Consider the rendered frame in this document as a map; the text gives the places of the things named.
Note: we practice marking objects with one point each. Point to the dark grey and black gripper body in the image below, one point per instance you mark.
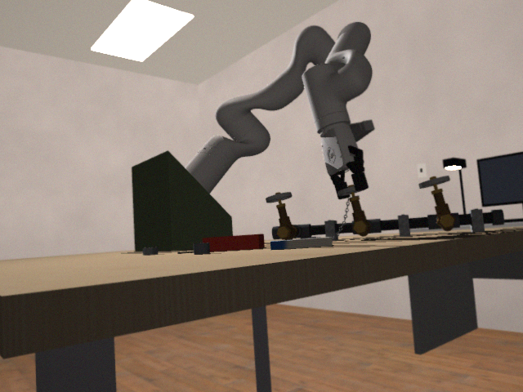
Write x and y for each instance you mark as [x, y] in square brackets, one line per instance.
[335, 141]

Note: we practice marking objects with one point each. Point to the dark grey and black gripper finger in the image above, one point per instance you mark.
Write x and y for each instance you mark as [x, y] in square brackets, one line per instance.
[357, 167]
[339, 183]

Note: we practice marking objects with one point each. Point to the grey t-shaped pipe manifold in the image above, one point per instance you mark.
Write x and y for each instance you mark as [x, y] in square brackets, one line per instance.
[476, 218]

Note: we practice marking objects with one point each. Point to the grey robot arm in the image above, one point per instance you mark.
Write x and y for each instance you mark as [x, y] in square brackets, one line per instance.
[327, 91]

